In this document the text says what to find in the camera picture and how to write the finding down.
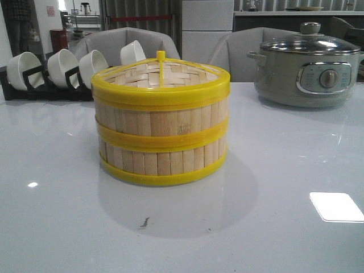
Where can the bamboo steamer tray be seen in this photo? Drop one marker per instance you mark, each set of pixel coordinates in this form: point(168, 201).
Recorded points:
point(162, 131)
point(162, 169)

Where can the woven bamboo steamer lid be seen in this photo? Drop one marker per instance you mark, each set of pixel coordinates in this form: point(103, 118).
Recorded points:
point(161, 84)

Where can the white bowl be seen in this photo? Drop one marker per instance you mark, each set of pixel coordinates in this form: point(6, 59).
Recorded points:
point(132, 53)
point(58, 64)
point(90, 64)
point(17, 65)

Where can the grey chair right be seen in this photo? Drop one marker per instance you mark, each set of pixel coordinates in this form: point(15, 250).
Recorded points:
point(231, 51)

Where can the grey chair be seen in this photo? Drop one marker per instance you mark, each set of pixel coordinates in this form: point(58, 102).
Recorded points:
point(110, 42)
point(231, 51)

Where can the grey chair left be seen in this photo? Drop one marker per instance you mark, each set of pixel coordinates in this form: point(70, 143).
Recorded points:
point(110, 42)

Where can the green electric cooking pot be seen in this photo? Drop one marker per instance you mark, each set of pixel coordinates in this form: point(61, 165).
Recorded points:
point(305, 80)

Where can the black bowl rack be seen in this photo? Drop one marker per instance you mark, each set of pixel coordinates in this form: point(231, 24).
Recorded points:
point(75, 91)

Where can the red cylinder bin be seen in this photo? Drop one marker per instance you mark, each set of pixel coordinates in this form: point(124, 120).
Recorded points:
point(58, 40)

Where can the glass pot lid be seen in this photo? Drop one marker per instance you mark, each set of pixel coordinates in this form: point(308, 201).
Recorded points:
point(310, 41)

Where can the white bowl far left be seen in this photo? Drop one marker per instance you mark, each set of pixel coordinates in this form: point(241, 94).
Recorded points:
point(17, 65)

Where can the person in background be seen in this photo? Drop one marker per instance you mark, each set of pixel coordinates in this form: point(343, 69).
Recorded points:
point(18, 15)

